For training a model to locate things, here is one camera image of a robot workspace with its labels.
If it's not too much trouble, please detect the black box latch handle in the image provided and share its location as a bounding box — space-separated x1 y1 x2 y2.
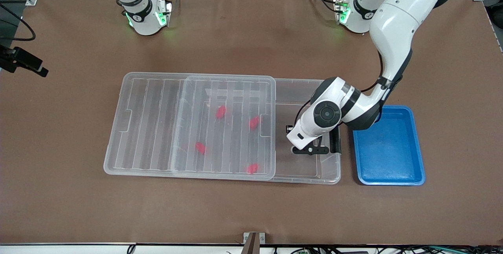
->
329 126 341 154

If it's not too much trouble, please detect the metal base connector plate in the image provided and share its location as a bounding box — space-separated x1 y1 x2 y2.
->
156 0 173 27
334 0 351 25

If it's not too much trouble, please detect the brown table mat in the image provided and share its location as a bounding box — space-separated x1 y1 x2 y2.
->
0 0 503 247

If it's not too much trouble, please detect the clear plastic storage box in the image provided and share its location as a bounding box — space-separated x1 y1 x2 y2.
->
171 75 341 185

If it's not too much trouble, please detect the metal table edge bracket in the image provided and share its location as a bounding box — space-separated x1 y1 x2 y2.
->
243 232 266 254

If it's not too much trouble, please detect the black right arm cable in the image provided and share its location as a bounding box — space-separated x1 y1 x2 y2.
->
0 4 36 41

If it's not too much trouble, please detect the clear plastic box lid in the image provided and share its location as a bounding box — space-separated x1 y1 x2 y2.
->
103 72 277 181

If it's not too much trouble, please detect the blue plastic tray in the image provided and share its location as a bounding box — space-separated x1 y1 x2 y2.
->
352 105 426 186

